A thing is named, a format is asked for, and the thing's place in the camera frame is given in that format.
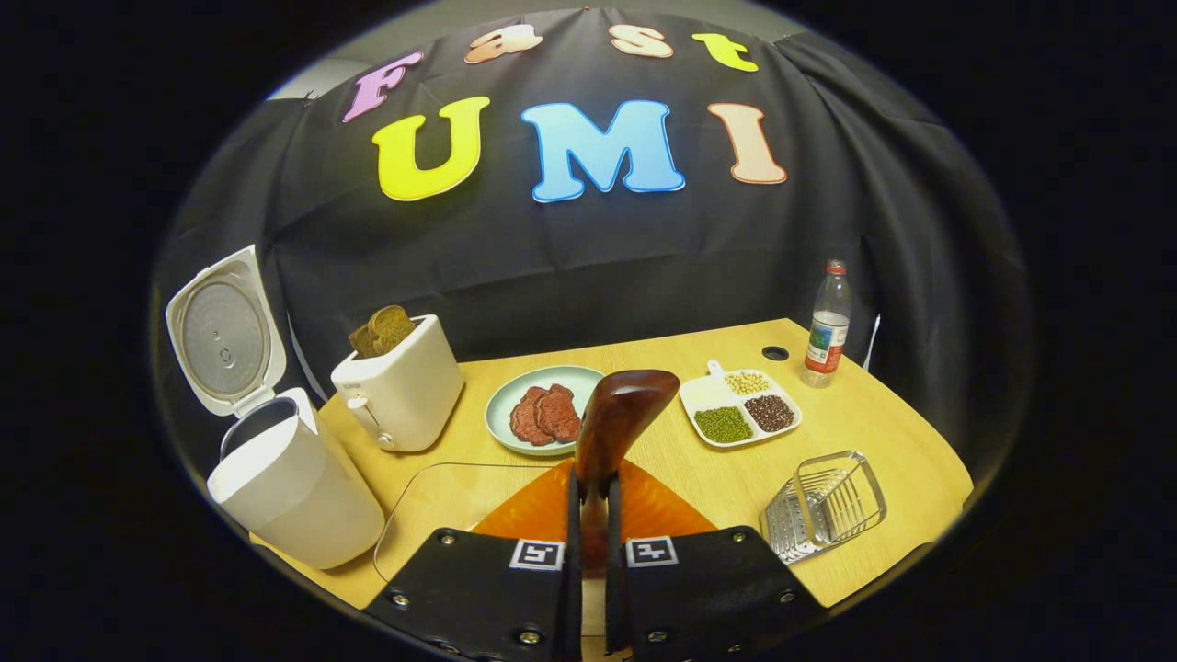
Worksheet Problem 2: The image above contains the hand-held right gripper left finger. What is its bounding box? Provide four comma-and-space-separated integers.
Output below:
363, 460, 582, 662

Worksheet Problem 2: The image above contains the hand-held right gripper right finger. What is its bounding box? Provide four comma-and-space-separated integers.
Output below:
602, 460, 828, 662

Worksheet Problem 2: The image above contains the clear glass rice container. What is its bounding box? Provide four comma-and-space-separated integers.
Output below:
372, 462, 571, 585

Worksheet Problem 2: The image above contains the brown wooden spoon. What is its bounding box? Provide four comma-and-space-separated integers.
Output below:
575, 370, 681, 580

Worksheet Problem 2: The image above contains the metal wire chopstick holder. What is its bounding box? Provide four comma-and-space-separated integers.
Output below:
760, 450, 888, 565

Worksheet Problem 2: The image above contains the white rice cooker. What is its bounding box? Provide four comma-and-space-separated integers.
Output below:
166, 245, 387, 571

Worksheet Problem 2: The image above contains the red meat slice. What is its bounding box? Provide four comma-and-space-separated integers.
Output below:
535, 383, 582, 444
509, 386, 553, 448

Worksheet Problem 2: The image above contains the white divided bean dish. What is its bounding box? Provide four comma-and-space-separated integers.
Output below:
679, 360, 803, 450

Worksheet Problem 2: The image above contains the pale green plate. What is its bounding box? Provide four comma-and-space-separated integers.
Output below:
485, 365, 606, 458

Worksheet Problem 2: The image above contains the white toaster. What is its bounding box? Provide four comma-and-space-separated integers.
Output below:
331, 314, 465, 453

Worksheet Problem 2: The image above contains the brown bread slice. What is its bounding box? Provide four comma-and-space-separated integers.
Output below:
348, 317, 387, 360
368, 305, 417, 355

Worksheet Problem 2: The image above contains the clear plastic water bottle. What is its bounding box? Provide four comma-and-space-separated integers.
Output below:
800, 259, 852, 388

